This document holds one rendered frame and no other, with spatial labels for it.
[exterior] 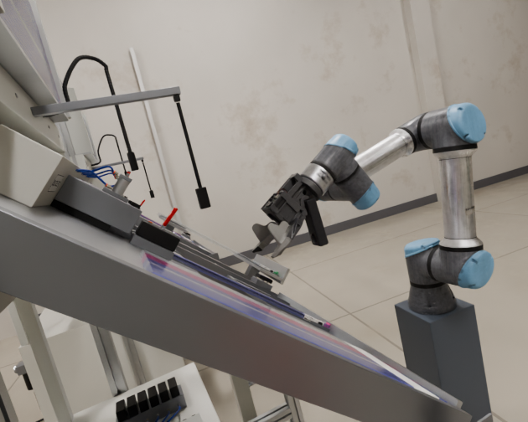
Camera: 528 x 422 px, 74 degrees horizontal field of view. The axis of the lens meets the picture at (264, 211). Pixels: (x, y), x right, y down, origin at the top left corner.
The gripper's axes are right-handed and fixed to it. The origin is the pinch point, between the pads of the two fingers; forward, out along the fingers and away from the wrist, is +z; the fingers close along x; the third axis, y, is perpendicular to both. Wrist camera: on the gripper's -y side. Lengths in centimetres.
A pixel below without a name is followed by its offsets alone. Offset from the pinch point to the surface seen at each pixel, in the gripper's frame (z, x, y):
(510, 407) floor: -25, -29, -126
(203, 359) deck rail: 17.3, 39.1, 9.8
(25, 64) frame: 5, 18, 52
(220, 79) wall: -168, -331, 81
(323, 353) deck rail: 8.8, 37.7, -2.1
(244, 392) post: 38, -65, -49
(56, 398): 59, -27, 11
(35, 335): 49, -26, 25
